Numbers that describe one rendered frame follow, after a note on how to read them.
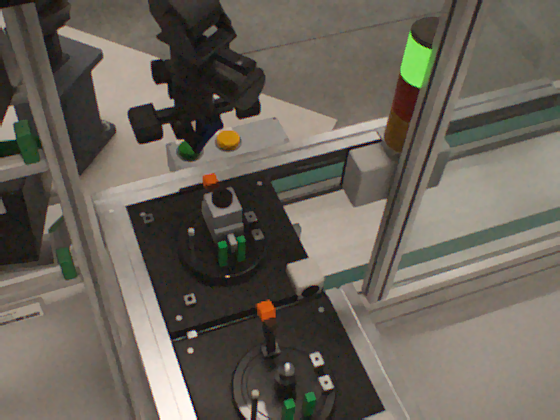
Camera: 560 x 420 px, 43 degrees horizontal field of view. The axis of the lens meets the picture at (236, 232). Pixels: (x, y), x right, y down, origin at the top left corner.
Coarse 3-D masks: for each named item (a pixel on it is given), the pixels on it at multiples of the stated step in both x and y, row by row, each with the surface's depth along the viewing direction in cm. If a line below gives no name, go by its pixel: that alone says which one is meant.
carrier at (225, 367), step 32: (256, 320) 102; (288, 320) 102; (320, 320) 102; (192, 352) 98; (224, 352) 98; (256, 352) 96; (288, 352) 96; (320, 352) 99; (352, 352) 99; (192, 384) 96; (224, 384) 96; (256, 384) 94; (288, 384) 90; (320, 384) 92; (352, 384) 96; (224, 416) 93; (256, 416) 89; (288, 416) 88; (320, 416) 91; (352, 416) 93; (384, 416) 91
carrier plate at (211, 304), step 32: (192, 192) 116; (256, 192) 116; (160, 224) 112; (288, 224) 112; (160, 256) 108; (288, 256) 108; (160, 288) 105; (192, 288) 105; (224, 288) 105; (256, 288) 105; (288, 288) 105; (192, 320) 101; (224, 320) 103
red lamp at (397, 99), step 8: (400, 72) 75; (400, 80) 75; (400, 88) 76; (408, 88) 75; (416, 88) 74; (400, 96) 76; (408, 96) 75; (416, 96) 75; (392, 104) 79; (400, 104) 77; (408, 104) 76; (400, 112) 78; (408, 112) 77; (408, 120) 78
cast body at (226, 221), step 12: (216, 192) 99; (228, 192) 99; (204, 204) 102; (216, 204) 99; (228, 204) 99; (204, 216) 104; (216, 216) 98; (228, 216) 99; (240, 216) 100; (216, 228) 100; (228, 228) 101; (240, 228) 101; (216, 240) 102; (228, 240) 101
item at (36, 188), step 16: (0, 144) 89; (16, 144) 90; (32, 176) 70; (48, 176) 80; (0, 192) 81; (16, 192) 63; (32, 192) 68; (48, 192) 79; (16, 208) 64; (32, 208) 67; (0, 224) 65; (16, 224) 65; (32, 224) 66; (0, 240) 65; (16, 240) 66; (32, 240) 66; (0, 256) 66; (16, 256) 66; (32, 256) 67
